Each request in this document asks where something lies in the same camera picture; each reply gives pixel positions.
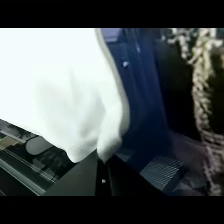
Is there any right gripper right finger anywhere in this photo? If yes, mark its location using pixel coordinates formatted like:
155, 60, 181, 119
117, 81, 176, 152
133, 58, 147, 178
105, 153, 185, 197

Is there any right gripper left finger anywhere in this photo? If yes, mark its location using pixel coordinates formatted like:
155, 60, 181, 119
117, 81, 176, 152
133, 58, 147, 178
42, 149, 101, 197

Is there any silver frame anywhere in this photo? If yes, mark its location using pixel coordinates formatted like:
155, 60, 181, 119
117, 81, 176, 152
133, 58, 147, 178
0, 156, 48, 197

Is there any purple patterned garment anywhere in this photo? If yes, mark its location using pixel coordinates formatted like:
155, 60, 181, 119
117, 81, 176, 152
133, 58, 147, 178
160, 28, 224, 197

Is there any white garment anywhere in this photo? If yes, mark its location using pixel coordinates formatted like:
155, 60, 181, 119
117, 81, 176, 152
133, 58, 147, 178
0, 28, 132, 165

